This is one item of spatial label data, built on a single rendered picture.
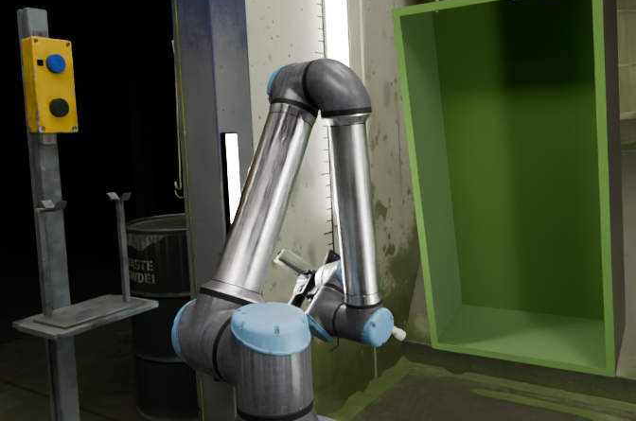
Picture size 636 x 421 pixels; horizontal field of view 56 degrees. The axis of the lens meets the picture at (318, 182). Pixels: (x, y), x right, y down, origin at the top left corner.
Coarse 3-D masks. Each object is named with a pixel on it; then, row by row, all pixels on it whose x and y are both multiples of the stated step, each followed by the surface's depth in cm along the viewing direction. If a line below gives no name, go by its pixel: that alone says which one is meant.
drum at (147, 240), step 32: (128, 224) 283; (128, 256) 271; (160, 256) 258; (160, 288) 259; (160, 320) 260; (160, 352) 262; (160, 384) 263; (192, 384) 262; (160, 416) 265; (192, 416) 263
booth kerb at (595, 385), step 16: (416, 352) 305; (432, 352) 301; (448, 352) 296; (448, 368) 296; (464, 368) 291; (480, 368) 287; (496, 368) 282; (512, 368) 278; (528, 368) 274; (544, 368) 270; (544, 384) 270; (560, 384) 266; (576, 384) 262; (592, 384) 259; (608, 384) 255; (624, 384) 252; (624, 400) 252
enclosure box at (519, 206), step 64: (448, 0) 177; (512, 0) 200; (576, 0) 190; (448, 64) 218; (512, 64) 206; (576, 64) 196; (448, 128) 225; (512, 128) 213; (576, 128) 201; (448, 192) 229; (512, 192) 219; (576, 192) 208; (448, 256) 230; (512, 256) 227; (576, 256) 214; (448, 320) 230; (512, 320) 226; (576, 320) 219
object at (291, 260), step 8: (280, 256) 180; (288, 256) 180; (296, 256) 182; (280, 264) 182; (288, 264) 180; (296, 264) 181; (304, 264) 182; (296, 272) 181; (296, 296) 179; (304, 296) 180; (296, 304) 178; (400, 336) 188
